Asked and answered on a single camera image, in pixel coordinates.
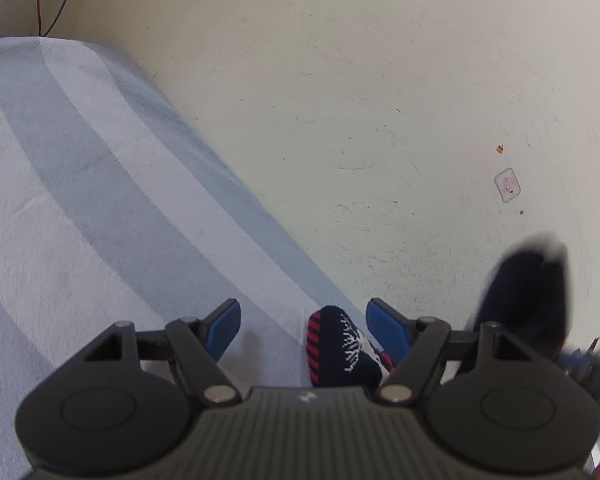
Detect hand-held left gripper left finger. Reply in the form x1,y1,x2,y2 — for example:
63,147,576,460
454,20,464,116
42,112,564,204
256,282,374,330
82,298,243,407

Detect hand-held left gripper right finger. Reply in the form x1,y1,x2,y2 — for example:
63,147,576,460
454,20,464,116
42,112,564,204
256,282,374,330
364,298,535,407

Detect navy red patterned sock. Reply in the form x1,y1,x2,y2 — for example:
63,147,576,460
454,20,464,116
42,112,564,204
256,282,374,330
304,304,397,390

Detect dark navy sock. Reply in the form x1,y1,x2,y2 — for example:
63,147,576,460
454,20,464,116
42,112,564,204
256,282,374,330
471,232,572,358

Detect striped blue bed sheet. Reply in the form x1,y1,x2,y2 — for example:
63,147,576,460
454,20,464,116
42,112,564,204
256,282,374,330
0,36,378,480

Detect small red-print wall sticker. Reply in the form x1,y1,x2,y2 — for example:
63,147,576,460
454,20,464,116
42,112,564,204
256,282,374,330
493,168,523,204

